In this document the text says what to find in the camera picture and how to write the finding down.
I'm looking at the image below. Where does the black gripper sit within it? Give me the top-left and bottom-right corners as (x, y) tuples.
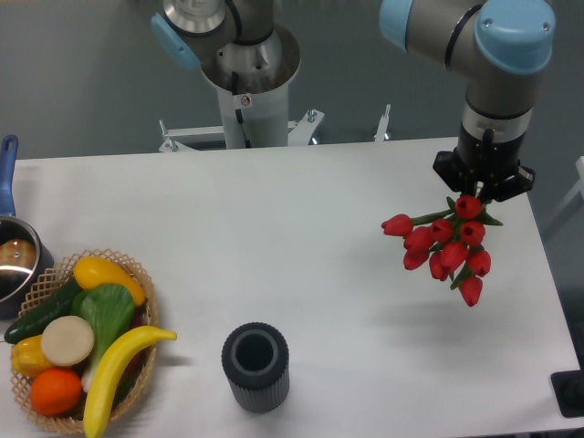
(433, 128), (536, 203)

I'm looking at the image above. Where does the red tulip bouquet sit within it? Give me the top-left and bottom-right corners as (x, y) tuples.
(381, 194), (502, 308)

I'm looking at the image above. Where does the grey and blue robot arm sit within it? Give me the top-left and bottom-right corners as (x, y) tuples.
(151, 1), (556, 203)

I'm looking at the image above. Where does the black device at table edge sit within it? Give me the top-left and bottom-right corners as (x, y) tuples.
(550, 370), (583, 418)

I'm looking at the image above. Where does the dark grey ribbed vase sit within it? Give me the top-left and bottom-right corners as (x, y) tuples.
(221, 322), (289, 413)

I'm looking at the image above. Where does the green toy bok choy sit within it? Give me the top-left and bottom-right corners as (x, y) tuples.
(71, 283), (134, 393)

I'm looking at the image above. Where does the yellow toy squash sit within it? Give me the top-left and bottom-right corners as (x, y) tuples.
(73, 256), (146, 308)

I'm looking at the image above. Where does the yellow toy banana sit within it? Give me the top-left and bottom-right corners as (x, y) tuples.
(83, 326), (178, 438)

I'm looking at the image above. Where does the green toy cucumber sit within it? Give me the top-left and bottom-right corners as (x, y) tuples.
(4, 277), (82, 344)

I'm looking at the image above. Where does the woven wicker basket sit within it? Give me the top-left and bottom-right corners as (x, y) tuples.
(10, 248), (159, 435)

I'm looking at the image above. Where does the beige round toy disc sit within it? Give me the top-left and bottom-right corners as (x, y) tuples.
(41, 316), (95, 367)

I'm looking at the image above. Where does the orange toy fruit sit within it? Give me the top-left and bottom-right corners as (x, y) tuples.
(29, 368), (82, 416)

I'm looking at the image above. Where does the yellow toy bell pepper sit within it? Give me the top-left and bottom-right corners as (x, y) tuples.
(11, 335), (53, 378)

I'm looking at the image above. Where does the white frame at right edge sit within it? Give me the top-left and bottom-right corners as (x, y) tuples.
(540, 156), (583, 244)

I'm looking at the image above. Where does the white metal base frame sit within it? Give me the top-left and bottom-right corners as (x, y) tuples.
(158, 103), (391, 153)

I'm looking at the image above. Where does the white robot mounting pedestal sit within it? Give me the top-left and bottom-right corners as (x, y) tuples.
(202, 25), (300, 150)

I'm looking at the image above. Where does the blue handled saucepan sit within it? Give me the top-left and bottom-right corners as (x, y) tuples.
(1, 134), (54, 320)

